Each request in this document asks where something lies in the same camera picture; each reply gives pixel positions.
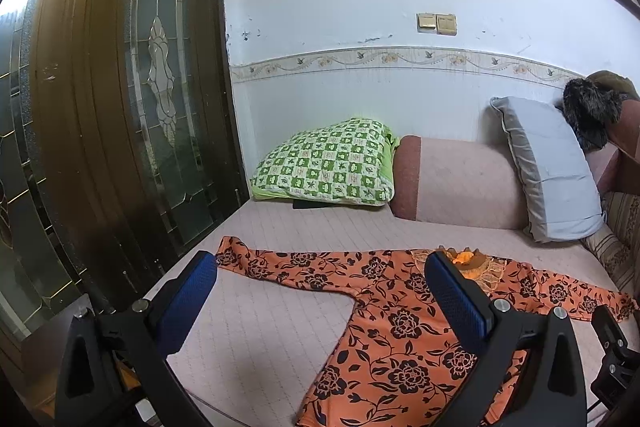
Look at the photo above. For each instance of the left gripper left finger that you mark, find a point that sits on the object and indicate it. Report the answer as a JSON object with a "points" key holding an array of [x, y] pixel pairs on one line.
{"points": [[112, 362]]}

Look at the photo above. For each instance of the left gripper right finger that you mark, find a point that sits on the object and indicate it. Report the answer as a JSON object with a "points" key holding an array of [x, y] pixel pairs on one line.
{"points": [[550, 390]]}

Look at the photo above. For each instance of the orange black floral garment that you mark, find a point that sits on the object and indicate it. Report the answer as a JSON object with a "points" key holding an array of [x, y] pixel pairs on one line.
{"points": [[398, 363]]}

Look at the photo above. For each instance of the pink quilted mattress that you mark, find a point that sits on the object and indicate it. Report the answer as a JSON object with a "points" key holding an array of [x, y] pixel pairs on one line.
{"points": [[257, 346]]}

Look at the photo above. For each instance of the striped beige cushion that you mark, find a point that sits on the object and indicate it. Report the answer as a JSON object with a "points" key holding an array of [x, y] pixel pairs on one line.
{"points": [[616, 244]]}

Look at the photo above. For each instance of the light blue pillow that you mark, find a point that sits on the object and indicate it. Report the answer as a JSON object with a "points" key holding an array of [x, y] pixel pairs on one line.
{"points": [[562, 200]]}

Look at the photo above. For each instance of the wooden glass wardrobe door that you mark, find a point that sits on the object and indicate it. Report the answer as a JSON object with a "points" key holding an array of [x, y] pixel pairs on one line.
{"points": [[119, 150]]}

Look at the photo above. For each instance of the pink bolster cushion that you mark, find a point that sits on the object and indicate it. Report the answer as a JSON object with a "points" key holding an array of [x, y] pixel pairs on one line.
{"points": [[461, 183]]}

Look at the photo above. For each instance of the dark furry cloth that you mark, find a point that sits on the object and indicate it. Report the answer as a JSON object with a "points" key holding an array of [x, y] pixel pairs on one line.
{"points": [[590, 104]]}

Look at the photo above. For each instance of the green checkered pillow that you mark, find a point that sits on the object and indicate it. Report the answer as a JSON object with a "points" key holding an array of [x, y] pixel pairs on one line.
{"points": [[349, 163]]}

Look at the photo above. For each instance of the gold wall switch right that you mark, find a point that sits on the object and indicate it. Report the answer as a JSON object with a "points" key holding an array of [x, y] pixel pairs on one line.
{"points": [[446, 24]]}

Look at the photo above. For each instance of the gold wall switch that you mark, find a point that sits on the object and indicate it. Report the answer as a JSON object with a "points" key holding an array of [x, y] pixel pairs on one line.
{"points": [[446, 24], [426, 21]]}

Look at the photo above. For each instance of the gold wall switch left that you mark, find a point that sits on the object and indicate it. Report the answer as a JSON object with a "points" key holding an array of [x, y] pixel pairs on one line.
{"points": [[426, 21]]}

